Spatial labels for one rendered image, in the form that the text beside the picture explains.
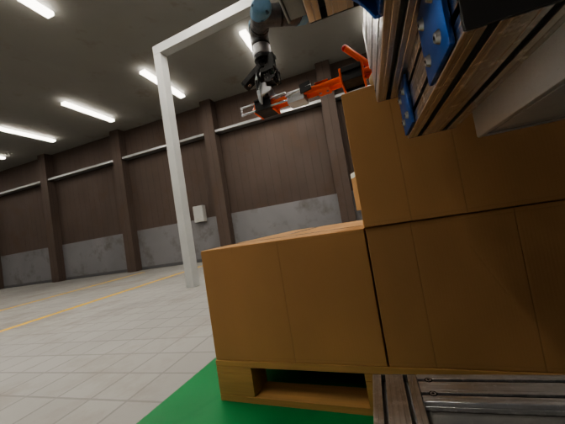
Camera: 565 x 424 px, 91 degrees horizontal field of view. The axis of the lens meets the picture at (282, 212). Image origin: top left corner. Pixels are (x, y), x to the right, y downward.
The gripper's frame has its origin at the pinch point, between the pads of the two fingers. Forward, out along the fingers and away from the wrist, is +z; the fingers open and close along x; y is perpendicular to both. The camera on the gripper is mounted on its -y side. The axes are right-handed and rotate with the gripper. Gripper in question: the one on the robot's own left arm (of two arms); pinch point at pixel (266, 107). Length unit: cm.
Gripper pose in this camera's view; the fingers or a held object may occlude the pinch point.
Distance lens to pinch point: 121.1
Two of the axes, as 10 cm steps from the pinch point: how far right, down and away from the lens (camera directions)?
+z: 1.6, 9.9, -0.5
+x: 3.8, -0.2, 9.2
